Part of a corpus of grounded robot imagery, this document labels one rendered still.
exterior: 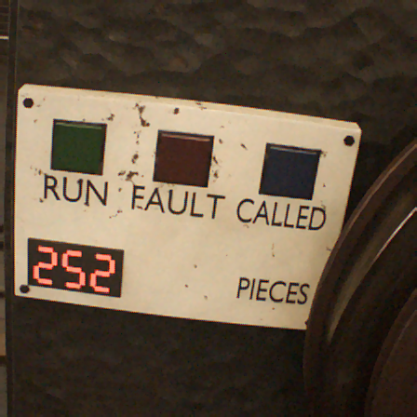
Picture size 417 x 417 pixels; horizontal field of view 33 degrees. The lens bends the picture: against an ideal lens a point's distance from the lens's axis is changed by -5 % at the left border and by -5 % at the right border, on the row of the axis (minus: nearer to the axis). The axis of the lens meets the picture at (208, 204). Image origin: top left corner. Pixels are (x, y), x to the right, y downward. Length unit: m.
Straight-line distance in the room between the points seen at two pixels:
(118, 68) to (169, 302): 0.20
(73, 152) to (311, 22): 0.20
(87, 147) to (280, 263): 0.18
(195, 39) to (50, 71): 0.11
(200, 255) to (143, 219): 0.05
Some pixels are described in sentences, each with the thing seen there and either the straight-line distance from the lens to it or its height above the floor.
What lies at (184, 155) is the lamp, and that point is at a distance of 0.54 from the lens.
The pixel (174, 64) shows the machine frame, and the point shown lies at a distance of 0.54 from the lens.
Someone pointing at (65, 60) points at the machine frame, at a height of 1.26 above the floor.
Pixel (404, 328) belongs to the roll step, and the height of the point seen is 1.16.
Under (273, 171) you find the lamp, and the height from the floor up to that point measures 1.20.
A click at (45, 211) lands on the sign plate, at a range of 0.58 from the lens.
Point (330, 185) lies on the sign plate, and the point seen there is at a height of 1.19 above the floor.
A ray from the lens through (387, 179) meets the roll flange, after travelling 0.49.
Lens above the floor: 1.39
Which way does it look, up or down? 24 degrees down
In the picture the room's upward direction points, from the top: 8 degrees clockwise
